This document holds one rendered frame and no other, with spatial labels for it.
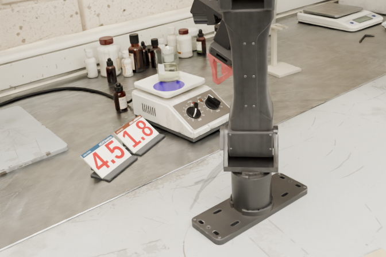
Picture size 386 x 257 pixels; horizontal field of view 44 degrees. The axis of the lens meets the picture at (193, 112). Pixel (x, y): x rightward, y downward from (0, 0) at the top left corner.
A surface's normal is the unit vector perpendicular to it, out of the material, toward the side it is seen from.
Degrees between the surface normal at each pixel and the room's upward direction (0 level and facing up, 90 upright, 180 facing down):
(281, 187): 0
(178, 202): 0
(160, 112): 90
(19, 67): 90
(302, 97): 0
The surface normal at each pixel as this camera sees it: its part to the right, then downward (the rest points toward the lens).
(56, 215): -0.07, -0.91
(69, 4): 0.62, 0.29
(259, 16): -0.12, 0.63
